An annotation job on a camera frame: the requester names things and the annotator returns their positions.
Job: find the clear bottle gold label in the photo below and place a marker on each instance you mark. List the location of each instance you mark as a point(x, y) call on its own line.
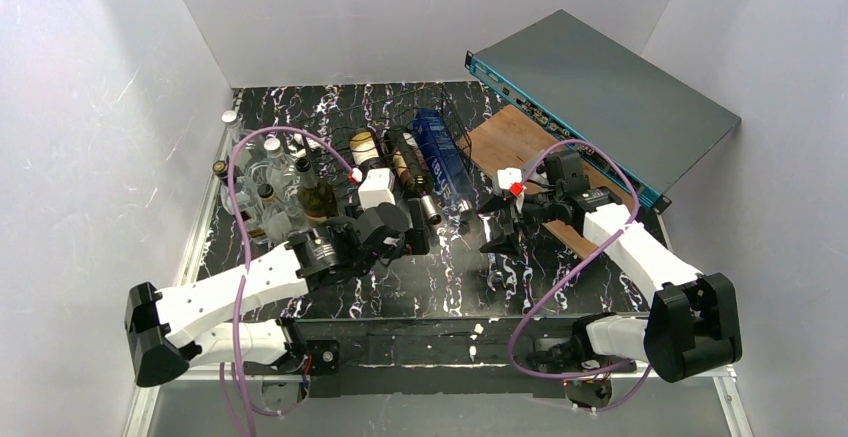
point(246, 203)

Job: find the teal network switch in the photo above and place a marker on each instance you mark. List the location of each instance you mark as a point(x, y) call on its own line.
point(577, 83)

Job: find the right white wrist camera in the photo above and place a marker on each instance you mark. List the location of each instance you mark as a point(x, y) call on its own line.
point(509, 187)

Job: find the brown wooden board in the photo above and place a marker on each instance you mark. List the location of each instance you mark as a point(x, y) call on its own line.
point(511, 139)

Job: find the black wire wine rack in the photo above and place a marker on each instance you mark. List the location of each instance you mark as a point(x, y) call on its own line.
point(335, 125)

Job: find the clear bottle dark label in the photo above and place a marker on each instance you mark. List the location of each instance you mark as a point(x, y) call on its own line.
point(278, 169)

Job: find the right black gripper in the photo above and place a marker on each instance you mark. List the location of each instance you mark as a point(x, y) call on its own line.
point(518, 215)

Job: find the blue label clear bottle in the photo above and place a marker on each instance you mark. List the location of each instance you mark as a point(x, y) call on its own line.
point(445, 161)

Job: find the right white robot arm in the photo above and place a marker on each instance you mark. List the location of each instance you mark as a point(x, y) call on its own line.
point(693, 324)

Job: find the clear bottle brown neck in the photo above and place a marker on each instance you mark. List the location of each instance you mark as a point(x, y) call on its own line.
point(282, 216)

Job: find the dark wine bottle silver cap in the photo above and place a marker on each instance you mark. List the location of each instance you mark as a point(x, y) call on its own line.
point(315, 195)

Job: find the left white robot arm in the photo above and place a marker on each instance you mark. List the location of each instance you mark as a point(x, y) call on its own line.
point(173, 329)

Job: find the silver combination wrench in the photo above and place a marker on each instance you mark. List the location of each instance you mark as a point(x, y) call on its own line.
point(495, 276)

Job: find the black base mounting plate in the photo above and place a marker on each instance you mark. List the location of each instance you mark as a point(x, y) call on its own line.
point(415, 356)

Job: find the dark wine bottle gold cap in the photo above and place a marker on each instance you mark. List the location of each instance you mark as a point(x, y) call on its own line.
point(366, 151)

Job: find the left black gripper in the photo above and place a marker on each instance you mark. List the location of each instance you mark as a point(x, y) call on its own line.
point(418, 236)

